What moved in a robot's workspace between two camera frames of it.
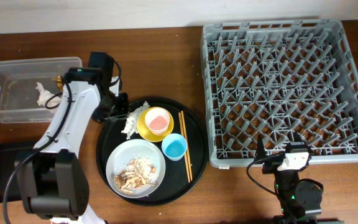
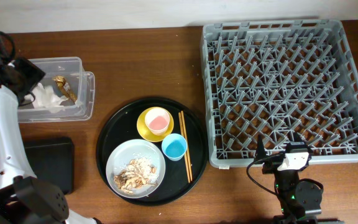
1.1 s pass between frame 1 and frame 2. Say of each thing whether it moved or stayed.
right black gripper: stayed
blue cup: stayed
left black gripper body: moved
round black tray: stayed
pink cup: stayed
